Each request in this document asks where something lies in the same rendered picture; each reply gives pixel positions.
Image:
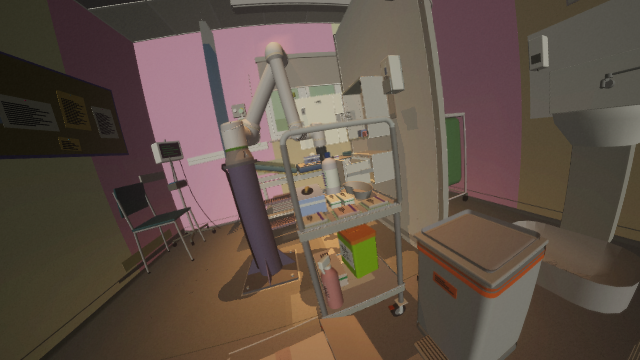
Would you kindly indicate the pink spray bottle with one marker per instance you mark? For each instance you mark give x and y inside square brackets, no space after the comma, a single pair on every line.
[332,287]

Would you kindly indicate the white wall dispenser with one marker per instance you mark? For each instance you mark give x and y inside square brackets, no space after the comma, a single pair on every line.
[538,52]

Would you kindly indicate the beige treatment cabinet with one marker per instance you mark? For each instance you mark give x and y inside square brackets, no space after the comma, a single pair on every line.
[320,105]

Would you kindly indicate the brown cardboard box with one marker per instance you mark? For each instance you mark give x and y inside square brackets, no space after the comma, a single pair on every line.
[325,342]

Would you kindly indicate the small green grey device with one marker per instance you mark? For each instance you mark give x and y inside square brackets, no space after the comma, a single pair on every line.
[238,111]

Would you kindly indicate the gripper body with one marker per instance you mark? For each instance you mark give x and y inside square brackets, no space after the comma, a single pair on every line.
[320,151]

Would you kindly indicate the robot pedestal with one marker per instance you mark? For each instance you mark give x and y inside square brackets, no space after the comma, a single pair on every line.
[250,210]

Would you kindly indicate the green bin orange lid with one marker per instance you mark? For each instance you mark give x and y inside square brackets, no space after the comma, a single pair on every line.
[359,252]

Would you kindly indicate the grey tap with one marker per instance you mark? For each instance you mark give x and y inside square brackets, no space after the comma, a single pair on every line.
[607,81]

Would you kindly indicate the tall beige cupboard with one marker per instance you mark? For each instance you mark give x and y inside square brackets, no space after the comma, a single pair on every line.
[415,150]

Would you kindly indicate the grey metal trolley cart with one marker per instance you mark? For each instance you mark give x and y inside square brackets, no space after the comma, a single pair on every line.
[350,220]

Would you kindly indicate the white bottle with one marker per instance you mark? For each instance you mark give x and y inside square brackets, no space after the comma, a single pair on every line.
[331,175]

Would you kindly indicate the grey bench with racks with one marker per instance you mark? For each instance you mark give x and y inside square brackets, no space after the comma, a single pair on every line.
[275,200]

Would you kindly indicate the grey metal bowl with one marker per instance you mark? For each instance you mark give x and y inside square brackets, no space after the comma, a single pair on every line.
[357,190]

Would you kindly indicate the dark wall notice board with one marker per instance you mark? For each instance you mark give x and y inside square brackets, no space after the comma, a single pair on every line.
[60,115]

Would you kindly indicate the green screen metal frame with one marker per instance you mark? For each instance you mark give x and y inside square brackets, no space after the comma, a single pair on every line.
[454,150]

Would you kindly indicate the white wall box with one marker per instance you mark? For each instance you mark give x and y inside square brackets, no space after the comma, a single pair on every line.
[393,73]

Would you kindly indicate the small green white box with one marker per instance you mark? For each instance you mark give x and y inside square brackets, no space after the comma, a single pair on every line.
[345,197]
[333,200]

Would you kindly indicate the small beige purple box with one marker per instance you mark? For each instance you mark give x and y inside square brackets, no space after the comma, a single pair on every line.
[315,218]
[374,202]

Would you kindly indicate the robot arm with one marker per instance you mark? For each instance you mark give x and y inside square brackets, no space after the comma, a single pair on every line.
[280,85]

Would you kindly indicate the grey bin orange band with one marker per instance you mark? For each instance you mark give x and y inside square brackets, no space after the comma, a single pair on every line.
[475,285]

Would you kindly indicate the white monitor on stand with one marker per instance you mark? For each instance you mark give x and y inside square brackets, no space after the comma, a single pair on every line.
[167,150]

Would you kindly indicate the white cabinet door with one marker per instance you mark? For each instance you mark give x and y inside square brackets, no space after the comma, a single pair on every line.
[372,130]

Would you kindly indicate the dark seat metal chair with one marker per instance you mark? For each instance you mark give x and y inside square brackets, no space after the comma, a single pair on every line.
[150,220]

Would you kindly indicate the blue grey pole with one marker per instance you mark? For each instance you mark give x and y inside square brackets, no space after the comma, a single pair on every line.
[215,80]

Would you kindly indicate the blue box with tape roll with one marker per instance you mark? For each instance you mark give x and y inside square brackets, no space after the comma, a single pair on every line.
[312,202]

